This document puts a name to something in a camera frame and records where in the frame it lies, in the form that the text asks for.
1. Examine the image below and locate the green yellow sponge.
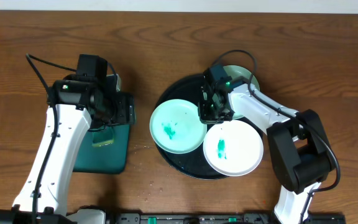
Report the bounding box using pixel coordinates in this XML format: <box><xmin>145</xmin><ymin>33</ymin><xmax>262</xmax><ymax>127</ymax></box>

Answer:
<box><xmin>92</xmin><ymin>126</ymin><xmax>114</xmax><ymax>147</ymax></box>

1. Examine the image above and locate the mint green plate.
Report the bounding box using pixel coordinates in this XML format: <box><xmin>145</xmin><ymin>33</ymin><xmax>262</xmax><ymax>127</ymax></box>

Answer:
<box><xmin>222</xmin><ymin>65</ymin><xmax>260</xmax><ymax>120</ymax></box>
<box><xmin>149</xmin><ymin>99</ymin><xmax>207</xmax><ymax>154</ymax></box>

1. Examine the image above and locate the white plate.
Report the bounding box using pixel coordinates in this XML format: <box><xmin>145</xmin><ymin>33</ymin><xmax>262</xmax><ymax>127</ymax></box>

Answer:
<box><xmin>203</xmin><ymin>120</ymin><xmax>264</xmax><ymax>177</ymax></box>

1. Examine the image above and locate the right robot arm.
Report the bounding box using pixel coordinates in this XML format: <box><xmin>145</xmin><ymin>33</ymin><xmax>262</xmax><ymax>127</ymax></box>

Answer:
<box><xmin>199</xmin><ymin>64</ymin><xmax>341</xmax><ymax>223</ymax></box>

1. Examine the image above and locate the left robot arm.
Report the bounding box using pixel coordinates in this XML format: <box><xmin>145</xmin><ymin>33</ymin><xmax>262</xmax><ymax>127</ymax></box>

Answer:
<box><xmin>0</xmin><ymin>54</ymin><xmax>135</xmax><ymax>224</ymax></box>

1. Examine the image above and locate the black rectangular sponge tray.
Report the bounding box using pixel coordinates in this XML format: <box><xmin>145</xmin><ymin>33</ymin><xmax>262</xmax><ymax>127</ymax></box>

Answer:
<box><xmin>73</xmin><ymin>124</ymin><xmax>131</xmax><ymax>174</ymax></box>

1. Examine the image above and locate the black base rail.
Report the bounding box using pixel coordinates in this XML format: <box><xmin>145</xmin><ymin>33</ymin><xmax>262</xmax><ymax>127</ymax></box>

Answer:
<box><xmin>108</xmin><ymin>212</ymin><xmax>346</xmax><ymax>224</ymax></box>

